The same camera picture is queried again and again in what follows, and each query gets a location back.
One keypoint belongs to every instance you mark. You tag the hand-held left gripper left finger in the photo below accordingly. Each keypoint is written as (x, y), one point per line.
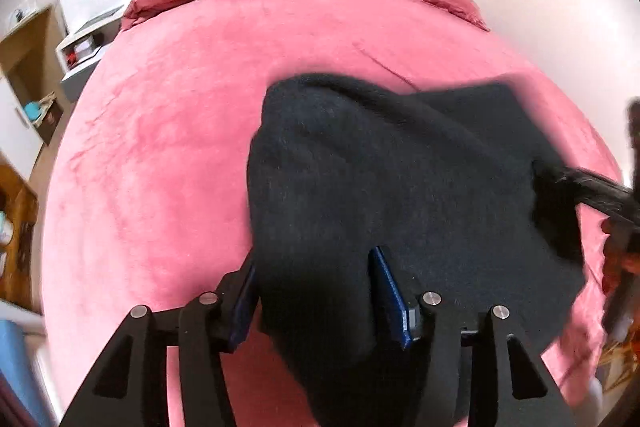
(245, 302)

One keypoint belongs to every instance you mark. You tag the white nightstand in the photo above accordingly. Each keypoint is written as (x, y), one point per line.
(82, 52)

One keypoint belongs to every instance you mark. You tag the person's right hand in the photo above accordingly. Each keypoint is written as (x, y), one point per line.
(611, 279)

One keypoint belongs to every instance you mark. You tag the blue cloth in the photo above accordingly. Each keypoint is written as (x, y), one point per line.
(22, 372)

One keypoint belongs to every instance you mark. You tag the teal cup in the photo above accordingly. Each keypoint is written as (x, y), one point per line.
(33, 110)

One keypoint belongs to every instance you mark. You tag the pink bed blanket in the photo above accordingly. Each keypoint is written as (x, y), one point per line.
(175, 157)

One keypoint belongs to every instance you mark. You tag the wooden open cabinet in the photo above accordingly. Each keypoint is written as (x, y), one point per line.
(30, 57)

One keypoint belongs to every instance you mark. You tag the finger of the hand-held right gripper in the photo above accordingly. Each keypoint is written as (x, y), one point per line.
(590, 189)

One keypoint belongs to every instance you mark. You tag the brown wooden furniture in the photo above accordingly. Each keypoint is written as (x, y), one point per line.
(17, 227)

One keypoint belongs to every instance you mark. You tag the black sweater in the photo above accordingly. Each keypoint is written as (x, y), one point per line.
(375, 182)

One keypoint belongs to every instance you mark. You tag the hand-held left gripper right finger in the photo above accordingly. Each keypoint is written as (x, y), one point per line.
(387, 297)

